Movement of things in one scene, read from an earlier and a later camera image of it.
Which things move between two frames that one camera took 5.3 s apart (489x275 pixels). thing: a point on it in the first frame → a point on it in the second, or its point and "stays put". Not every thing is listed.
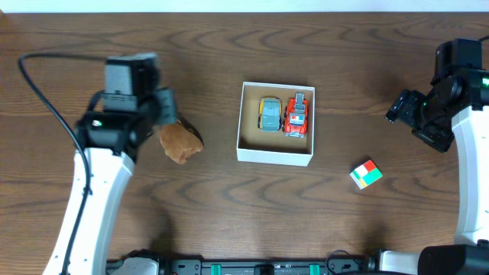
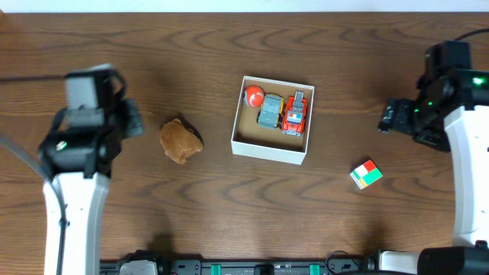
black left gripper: (168, 105) → (130, 117)
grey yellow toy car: (270, 114) stays put
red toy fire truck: (296, 114) stays put
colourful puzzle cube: (366, 174) stays put
